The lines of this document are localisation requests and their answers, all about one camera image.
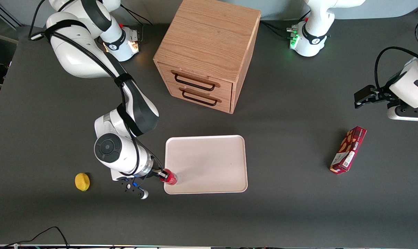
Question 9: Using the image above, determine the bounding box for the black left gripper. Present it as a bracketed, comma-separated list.
[354, 84, 401, 110]

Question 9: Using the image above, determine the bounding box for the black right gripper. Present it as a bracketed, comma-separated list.
[150, 167, 169, 183]

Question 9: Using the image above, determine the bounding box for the red coke bottle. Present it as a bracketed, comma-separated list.
[162, 168, 179, 186]

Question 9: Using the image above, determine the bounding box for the white rectangular tray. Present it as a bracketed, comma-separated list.
[163, 135, 248, 195]

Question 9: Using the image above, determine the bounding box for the red snack box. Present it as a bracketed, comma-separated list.
[329, 126, 368, 175]

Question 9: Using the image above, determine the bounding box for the yellow lemon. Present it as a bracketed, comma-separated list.
[75, 173, 91, 192]

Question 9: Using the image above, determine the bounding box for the wooden drawer cabinet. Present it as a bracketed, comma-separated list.
[153, 0, 262, 114]

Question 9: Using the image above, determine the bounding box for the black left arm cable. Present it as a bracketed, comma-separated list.
[374, 46, 418, 91]

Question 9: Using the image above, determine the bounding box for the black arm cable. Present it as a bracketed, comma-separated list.
[374, 46, 418, 91]
[28, 0, 164, 187]

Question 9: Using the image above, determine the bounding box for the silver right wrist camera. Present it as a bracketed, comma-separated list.
[117, 178, 150, 200]

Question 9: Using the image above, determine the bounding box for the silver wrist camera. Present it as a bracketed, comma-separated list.
[387, 103, 418, 122]
[117, 178, 150, 200]

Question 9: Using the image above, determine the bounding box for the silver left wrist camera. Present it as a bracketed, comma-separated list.
[387, 103, 418, 122]

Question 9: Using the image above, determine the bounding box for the short black drawer handle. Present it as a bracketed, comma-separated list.
[179, 87, 222, 107]

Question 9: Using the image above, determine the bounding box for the wooden drawer with short handle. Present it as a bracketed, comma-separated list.
[166, 82, 232, 113]

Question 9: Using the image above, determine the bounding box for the wide black drawer handle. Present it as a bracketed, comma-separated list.
[171, 70, 221, 92]

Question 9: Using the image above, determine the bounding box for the wooden drawer with wide handle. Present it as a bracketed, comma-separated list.
[156, 62, 233, 101]

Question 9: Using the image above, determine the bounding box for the black left base cable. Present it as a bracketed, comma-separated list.
[260, 10, 312, 39]

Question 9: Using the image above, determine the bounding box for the black base cable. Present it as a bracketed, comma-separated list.
[119, 4, 154, 45]
[260, 10, 312, 39]

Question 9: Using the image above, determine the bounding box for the black cable at table edge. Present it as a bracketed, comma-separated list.
[2, 226, 70, 249]

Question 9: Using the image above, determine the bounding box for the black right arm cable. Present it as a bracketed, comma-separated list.
[28, 0, 164, 187]

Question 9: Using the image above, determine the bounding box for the black right base cable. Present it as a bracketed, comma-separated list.
[119, 4, 154, 45]

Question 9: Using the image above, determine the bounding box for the aluminium profile rail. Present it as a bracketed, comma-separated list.
[0, 0, 23, 31]

